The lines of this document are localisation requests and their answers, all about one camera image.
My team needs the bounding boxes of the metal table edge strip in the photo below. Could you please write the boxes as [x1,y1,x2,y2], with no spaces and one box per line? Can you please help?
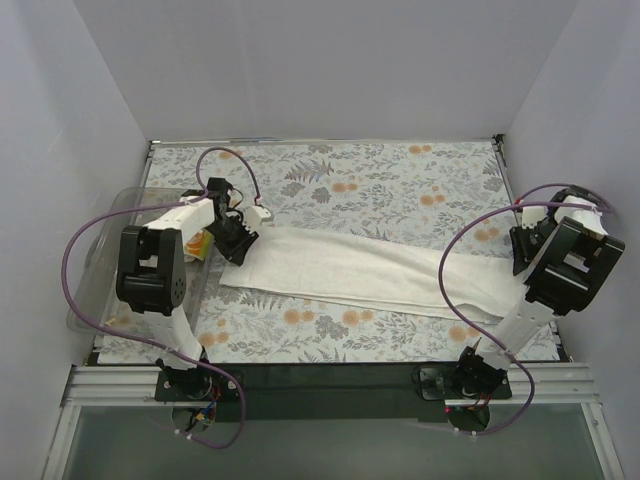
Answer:
[491,134,516,203]

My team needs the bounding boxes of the aluminium frame rail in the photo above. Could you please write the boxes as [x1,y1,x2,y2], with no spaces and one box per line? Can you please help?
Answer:
[63,362,600,405]

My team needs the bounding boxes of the clear plastic bin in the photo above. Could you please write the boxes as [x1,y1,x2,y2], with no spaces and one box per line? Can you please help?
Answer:
[67,187,217,338]

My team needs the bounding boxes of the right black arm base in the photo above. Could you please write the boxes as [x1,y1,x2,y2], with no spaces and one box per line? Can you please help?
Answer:
[411,363,512,432]

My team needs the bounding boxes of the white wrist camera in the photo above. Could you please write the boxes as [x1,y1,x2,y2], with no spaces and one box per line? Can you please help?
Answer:
[520,205,546,230]
[243,205,273,233]

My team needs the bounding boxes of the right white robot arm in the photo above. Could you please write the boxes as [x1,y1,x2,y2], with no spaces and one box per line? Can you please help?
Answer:
[451,184,625,398]

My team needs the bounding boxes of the floral patterned table mat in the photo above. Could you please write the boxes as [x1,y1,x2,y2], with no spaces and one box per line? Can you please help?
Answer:
[97,139,560,366]

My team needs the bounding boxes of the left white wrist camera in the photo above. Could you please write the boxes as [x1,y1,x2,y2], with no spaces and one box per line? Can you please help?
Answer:
[243,205,273,233]

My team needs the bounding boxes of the white towel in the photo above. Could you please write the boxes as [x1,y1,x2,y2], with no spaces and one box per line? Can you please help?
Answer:
[220,227,525,323]

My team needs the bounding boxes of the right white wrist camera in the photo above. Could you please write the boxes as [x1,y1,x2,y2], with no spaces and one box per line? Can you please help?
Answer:
[520,205,546,230]

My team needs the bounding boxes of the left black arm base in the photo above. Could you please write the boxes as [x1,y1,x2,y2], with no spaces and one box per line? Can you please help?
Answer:
[153,366,240,434]

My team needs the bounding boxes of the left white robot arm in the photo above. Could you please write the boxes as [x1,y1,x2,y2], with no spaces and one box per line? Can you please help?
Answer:
[116,178,271,400]

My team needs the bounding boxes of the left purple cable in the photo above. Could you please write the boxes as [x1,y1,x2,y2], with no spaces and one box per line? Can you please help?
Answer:
[60,147,266,449]

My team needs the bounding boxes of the orange patterned towel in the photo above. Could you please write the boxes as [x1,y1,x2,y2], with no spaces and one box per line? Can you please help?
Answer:
[183,229,214,263]

